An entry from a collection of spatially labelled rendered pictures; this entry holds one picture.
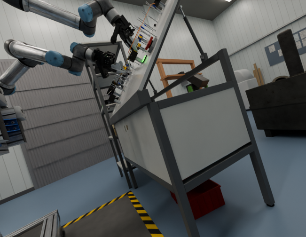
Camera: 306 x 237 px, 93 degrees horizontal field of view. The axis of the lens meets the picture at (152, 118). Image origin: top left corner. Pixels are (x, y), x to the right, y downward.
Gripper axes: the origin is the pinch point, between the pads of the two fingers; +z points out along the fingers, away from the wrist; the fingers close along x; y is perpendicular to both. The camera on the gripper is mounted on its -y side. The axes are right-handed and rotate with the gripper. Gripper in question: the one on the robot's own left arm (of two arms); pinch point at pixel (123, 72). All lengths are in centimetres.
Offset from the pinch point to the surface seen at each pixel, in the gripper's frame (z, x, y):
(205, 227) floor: 84, -46, -49
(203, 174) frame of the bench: 63, -37, -12
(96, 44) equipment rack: -76, 88, -33
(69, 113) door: -186, 141, -262
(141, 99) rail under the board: 21.6, -29.8, 8.9
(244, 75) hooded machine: 222, 418, -93
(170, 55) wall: -30, 564, -175
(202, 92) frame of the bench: 47.5, -6.8, 11.9
